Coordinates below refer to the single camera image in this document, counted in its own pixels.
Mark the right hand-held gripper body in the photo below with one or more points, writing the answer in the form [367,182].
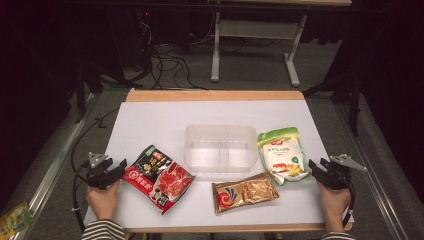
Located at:
[336,173]

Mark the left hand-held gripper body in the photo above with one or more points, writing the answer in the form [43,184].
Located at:
[97,173]

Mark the red and black snack packet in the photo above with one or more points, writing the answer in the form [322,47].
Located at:
[159,178]

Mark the clear plastic container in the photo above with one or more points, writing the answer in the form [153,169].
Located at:
[220,148]

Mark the person's left hand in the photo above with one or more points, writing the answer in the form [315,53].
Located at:
[104,200]

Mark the person's right hand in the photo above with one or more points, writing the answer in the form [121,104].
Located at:
[333,203]

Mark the white and green packet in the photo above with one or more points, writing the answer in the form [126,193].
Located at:
[283,155]

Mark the black stand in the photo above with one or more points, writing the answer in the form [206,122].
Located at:
[81,93]
[353,106]

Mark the gold foil packet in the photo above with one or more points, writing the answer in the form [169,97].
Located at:
[245,193]

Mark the green and yellow packet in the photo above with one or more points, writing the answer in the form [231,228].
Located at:
[15,220]

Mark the wooden table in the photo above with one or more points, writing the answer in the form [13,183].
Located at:
[213,95]

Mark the metal floor rail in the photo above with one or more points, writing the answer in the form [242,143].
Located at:
[370,173]
[50,173]

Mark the white metal desk frame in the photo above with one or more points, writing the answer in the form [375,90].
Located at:
[256,29]

